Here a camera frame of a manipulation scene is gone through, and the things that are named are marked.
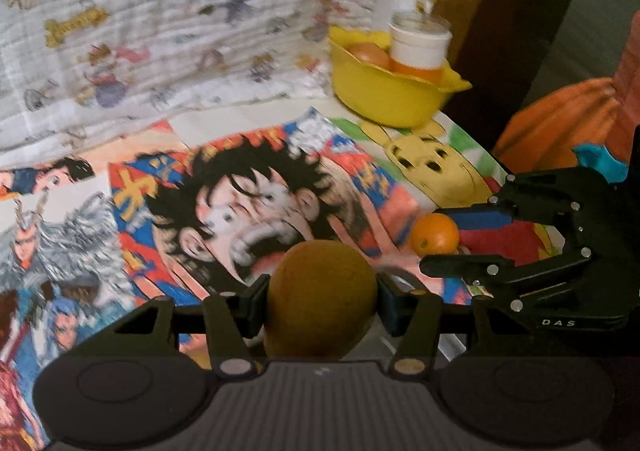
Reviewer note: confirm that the yellow plastic bowl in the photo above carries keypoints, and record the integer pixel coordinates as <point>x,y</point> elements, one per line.
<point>385,101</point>

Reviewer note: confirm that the brown kiwi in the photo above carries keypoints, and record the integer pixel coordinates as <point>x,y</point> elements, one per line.
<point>320,296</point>

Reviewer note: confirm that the white printed blanket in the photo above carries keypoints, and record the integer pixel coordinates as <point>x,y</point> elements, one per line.
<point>150,31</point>

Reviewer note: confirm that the brown wooden board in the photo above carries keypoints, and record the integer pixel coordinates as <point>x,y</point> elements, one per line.
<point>490,6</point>

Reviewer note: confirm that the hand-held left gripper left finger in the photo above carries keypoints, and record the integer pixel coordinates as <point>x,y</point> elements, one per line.
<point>257,306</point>

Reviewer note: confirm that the orange round fruit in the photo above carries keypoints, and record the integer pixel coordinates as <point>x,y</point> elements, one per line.
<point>370,53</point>

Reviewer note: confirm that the small orange tangerine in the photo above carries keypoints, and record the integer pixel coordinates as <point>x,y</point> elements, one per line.
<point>432,236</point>

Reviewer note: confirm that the colourful comic poster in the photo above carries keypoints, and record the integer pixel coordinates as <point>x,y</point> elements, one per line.
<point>225,191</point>

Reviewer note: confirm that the yellow bear printed cloth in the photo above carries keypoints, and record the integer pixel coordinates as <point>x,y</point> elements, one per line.
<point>450,166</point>

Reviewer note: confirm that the white and orange vase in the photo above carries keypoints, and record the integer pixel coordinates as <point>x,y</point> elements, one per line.
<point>420,43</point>

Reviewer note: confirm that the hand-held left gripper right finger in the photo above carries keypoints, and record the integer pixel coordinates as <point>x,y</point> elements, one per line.
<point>390,306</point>

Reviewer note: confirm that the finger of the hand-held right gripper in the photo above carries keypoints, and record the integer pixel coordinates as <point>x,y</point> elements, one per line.
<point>482,221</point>
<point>465,266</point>

